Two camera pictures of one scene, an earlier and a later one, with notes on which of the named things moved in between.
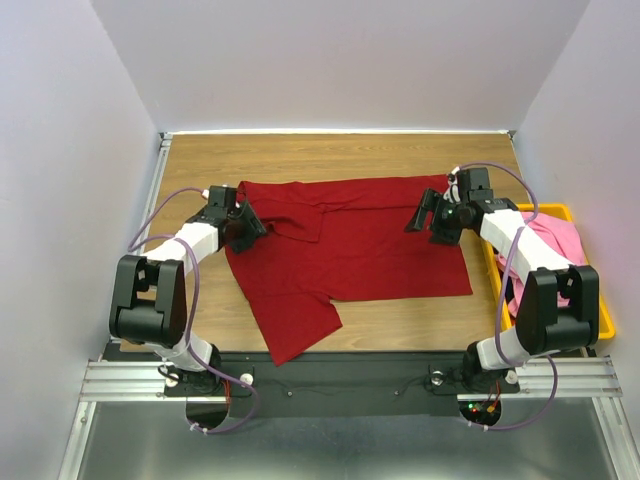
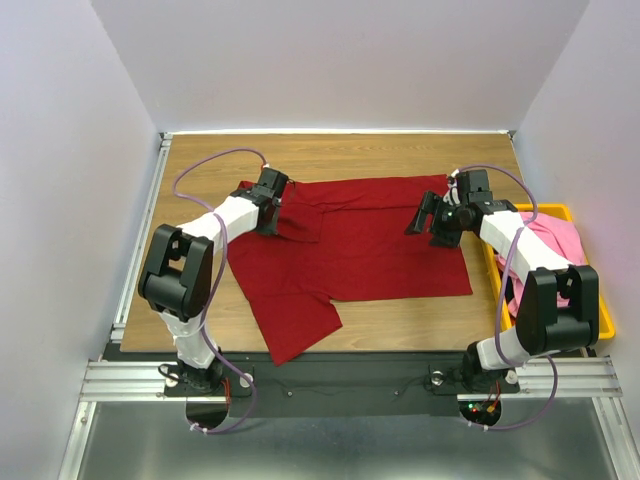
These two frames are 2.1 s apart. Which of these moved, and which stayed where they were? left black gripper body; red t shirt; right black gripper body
Moved: left black gripper body
Stayed: red t shirt; right black gripper body
